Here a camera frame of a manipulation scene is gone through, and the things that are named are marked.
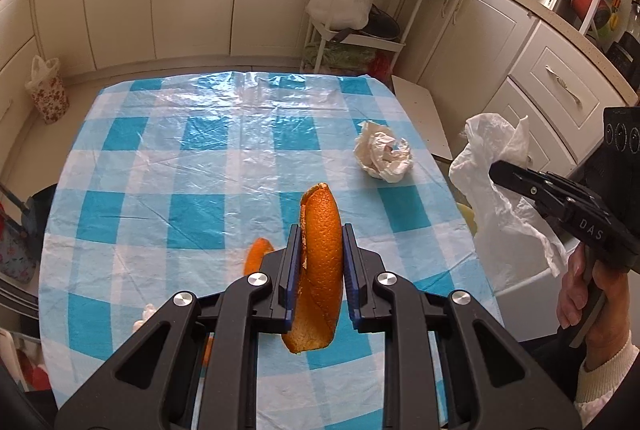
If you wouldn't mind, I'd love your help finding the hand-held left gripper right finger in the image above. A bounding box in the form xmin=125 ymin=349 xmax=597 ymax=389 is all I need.
xmin=341 ymin=222 xmax=583 ymax=430

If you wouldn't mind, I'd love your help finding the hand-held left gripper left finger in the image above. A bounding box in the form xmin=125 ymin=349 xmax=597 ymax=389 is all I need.
xmin=59 ymin=224 xmax=303 ymax=430

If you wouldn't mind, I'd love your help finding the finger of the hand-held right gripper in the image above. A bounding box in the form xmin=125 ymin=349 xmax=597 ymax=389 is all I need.
xmin=489 ymin=160 xmax=583 ymax=222

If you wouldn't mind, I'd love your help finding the wide orange peel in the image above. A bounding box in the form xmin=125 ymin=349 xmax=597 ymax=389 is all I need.
xmin=281 ymin=182 xmax=345 ymax=355

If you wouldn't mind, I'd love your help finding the person's right forearm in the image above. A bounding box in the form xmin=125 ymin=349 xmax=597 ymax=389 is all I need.
xmin=572 ymin=332 xmax=637 ymax=427

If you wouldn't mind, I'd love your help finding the person's right hand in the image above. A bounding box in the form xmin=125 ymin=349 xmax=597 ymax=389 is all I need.
xmin=556 ymin=245 xmax=634 ymax=347

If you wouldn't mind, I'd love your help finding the small curved orange peel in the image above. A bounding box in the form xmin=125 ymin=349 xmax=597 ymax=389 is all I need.
xmin=243 ymin=237 xmax=276 ymax=278

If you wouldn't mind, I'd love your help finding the white stool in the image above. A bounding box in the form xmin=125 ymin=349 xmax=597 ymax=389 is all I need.
xmin=391 ymin=75 xmax=454 ymax=161

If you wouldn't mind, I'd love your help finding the black appliance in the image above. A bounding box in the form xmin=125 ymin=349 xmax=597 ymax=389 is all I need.
xmin=605 ymin=32 xmax=640 ymax=87

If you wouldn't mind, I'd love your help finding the crumpled white paper ball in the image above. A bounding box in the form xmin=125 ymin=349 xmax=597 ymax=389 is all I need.
xmin=354 ymin=120 xmax=416 ymax=183

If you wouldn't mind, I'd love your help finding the crumpled white tissue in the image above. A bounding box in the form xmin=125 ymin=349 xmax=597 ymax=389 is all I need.
xmin=132 ymin=304 xmax=159 ymax=332

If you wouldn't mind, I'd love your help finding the blue checked plastic tablecloth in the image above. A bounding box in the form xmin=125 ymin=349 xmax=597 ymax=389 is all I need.
xmin=37 ymin=70 xmax=503 ymax=430

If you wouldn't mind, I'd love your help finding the person's right leg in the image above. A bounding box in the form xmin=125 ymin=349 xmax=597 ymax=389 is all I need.
xmin=520 ymin=325 xmax=582 ymax=393

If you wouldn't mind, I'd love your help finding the person's leg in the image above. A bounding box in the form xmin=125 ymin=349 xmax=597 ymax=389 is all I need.
xmin=0 ymin=389 xmax=59 ymax=430
xmin=520 ymin=325 xmax=582 ymax=393

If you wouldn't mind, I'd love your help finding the black frying pan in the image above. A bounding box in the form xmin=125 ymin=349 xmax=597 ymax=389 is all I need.
xmin=357 ymin=7 xmax=404 ymax=42

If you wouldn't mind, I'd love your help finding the green packet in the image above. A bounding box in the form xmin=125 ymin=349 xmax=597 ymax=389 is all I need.
xmin=304 ymin=44 xmax=376 ymax=72

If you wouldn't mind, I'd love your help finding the white knotted plastic bag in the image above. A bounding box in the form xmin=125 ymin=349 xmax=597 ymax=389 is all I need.
xmin=306 ymin=0 xmax=374 ymax=31

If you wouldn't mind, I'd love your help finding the blue dustpan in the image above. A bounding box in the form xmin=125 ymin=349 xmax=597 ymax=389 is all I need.
xmin=22 ymin=184 xmax=59 ymax=257

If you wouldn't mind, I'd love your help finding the blue floral bag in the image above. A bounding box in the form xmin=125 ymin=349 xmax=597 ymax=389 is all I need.
xmin=0 ymin=205 xmax=39 ymax=284

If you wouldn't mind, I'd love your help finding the person's left leg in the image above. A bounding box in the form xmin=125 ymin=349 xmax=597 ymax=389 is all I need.
xmin=0 ymin=389 xmax=59 ymax=430

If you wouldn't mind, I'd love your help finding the floral shopping bag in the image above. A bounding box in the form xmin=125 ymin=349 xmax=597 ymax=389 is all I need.
xmin=25 ymin=55 xmax=70 ymax=125

